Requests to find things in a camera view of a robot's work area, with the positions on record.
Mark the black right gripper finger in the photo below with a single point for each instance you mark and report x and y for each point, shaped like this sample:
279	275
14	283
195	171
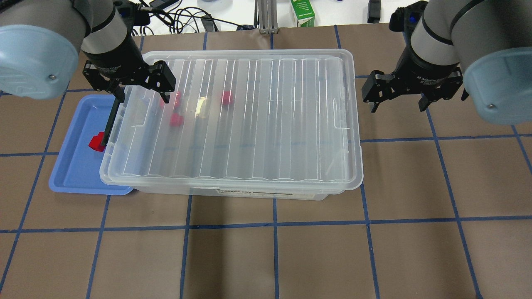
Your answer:
425	101
374	106

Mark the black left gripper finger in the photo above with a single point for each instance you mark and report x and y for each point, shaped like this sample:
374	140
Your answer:
165	96
119	95

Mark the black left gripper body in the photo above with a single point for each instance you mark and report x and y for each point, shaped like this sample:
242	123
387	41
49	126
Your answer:
117	57

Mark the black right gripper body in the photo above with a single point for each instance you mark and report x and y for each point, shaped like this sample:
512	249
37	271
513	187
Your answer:
424	68

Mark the clear plastic box lid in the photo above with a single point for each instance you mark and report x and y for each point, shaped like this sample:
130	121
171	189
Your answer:
232	120

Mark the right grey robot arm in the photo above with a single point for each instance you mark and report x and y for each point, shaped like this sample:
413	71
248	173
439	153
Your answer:
482	46

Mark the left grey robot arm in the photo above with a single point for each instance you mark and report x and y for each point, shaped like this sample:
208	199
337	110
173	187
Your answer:
40	45

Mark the clear plastic storage box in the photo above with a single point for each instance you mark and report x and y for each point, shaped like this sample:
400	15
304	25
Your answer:
232	193

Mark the red block upper pair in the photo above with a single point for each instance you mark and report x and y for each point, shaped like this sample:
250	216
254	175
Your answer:
174	102

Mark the red block under lid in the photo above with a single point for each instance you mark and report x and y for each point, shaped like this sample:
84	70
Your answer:
226	98

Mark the black power adapter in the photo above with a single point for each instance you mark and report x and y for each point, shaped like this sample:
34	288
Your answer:
373	11

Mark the blue plastic tray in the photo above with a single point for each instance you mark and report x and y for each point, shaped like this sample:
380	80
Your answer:
76	169

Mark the green white carton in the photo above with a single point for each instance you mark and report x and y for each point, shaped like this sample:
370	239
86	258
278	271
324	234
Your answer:
302	13

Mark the aluminium frame post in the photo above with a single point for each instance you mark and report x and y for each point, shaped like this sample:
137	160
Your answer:
266	16

